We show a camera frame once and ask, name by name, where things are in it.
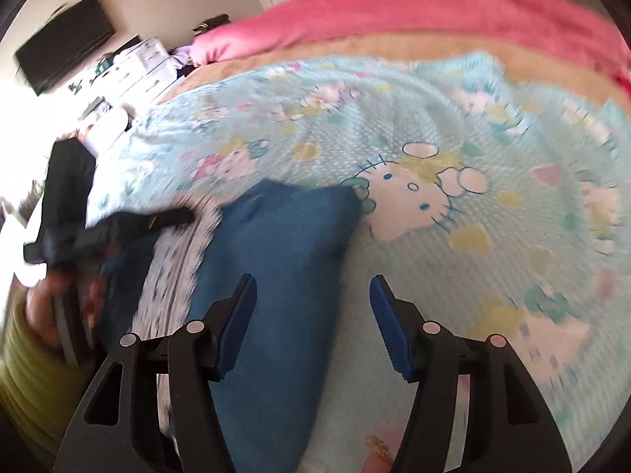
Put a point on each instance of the white drawer dresser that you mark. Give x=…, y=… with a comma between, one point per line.
x=143, y=59

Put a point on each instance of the lavender cloth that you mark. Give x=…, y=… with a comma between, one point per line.
x=181, y=56

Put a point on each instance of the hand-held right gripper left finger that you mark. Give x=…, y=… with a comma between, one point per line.
x=236, y=325

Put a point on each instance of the person's left forearm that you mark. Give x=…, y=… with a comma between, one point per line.
x=34, y=394

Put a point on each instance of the white round table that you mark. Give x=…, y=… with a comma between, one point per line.
x=106, y=125

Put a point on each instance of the dark clothes pile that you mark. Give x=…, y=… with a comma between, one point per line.
x=212, y=23

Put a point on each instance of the pink duvet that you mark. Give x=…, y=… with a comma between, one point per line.
x=394, y=15

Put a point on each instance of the person's left hand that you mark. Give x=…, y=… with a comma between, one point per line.
x=42, y=315

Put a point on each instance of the black television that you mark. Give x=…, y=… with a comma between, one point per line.
x=64, y=44

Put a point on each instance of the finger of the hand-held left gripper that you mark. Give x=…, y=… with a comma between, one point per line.
x=170, y=218

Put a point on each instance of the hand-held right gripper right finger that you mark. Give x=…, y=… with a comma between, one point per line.
x=389, y=325

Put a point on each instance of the person's right hand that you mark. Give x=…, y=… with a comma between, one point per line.
x=377, y=463

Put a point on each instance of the blue denim pants lace trim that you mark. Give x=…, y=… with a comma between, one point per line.
x=276, y=256

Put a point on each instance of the cartoon cat printed blanket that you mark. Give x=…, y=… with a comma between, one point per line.
x=493, y=231

